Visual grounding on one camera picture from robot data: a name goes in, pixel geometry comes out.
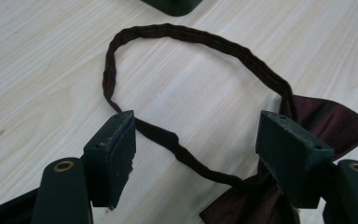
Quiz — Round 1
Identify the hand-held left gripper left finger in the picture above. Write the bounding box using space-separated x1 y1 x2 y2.
83 109 137 210

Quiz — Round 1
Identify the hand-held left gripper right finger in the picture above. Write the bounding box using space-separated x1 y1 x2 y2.
255 109 336 210

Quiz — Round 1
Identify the dark red cloth with strap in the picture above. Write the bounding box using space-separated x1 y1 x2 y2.
102 22 358 224

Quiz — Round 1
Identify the black hook rack wooden base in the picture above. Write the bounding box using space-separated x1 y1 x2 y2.
140 0 204 18

